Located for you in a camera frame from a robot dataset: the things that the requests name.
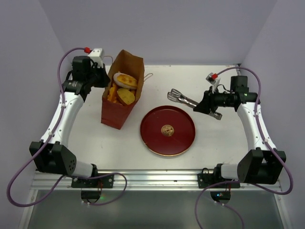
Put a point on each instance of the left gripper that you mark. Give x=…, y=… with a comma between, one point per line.
x=106, y=79

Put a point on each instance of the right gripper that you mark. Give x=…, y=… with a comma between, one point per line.
x=207, y=102

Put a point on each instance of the white-rimmed round bread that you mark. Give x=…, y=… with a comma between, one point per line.
x=125, y=81

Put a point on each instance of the herb bread slice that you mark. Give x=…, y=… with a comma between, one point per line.
x=125, y=96

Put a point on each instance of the metal tongs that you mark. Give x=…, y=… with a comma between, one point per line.
x=177, y=97

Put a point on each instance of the red brown paper bag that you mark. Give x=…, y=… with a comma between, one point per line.
x=115, y=114

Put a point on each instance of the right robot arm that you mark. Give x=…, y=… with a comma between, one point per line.
x=259, y=165

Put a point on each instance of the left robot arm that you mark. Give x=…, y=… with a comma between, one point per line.
x=51, y=152

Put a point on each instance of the orange bread in bag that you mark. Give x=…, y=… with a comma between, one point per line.
x=112, y=95

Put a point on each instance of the red round plate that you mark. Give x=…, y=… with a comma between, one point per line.
x=167, y=130

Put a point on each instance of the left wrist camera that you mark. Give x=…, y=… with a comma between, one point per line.
x=96, y=55

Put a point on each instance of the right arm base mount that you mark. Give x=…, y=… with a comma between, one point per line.
x=209, y=177

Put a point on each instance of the aluminium mounting rail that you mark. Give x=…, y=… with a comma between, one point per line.
x=142, y=180

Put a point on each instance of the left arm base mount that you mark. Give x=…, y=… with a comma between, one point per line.
x=104, y=182

